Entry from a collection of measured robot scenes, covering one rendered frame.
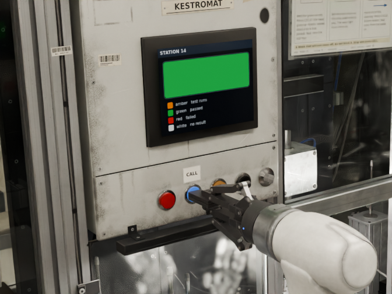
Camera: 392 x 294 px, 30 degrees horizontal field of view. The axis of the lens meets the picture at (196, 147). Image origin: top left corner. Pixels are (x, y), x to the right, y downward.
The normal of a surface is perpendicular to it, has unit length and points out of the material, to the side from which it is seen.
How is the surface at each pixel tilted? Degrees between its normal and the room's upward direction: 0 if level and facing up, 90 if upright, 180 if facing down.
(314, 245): 53
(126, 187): 90
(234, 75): 90
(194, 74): 90
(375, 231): 90
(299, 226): 38
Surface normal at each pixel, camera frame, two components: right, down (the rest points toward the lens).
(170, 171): 0.54, 0.18
